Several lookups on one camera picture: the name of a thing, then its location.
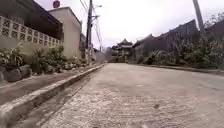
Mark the building with pagoda roof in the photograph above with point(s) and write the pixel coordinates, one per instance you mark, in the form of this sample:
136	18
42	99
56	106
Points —
123	50

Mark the grey concrete road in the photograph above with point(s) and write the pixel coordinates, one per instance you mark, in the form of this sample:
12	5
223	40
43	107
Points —
140	96

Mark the utility pole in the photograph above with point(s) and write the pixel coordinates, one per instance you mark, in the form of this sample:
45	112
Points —
89	26

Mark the beige building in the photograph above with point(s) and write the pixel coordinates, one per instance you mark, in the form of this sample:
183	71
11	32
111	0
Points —
71	33

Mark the row of plants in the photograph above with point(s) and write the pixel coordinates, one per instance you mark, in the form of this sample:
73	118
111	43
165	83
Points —
40	60

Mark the low kerb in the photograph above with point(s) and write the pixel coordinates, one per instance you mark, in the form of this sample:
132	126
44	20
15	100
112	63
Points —
186	69

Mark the row of bushes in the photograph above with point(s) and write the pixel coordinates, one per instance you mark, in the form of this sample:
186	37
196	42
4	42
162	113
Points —
186	53

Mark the pale concrete kerb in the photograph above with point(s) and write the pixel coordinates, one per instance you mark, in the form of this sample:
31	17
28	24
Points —
40	95

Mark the red round sign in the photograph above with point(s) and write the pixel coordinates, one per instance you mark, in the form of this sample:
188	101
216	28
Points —
56	4

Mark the reddish pavement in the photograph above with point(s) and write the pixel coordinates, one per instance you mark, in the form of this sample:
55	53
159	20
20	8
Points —
23	86

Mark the dark building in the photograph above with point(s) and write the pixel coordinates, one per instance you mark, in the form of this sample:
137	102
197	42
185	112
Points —
30	16

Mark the grey leaning pole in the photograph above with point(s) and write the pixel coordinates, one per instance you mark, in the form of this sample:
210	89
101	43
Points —
198	15

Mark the dark long wall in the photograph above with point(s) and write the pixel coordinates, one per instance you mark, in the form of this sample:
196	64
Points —
181	31

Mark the wall with lattice blocks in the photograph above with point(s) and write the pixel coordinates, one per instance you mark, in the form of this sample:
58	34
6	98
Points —
23	37

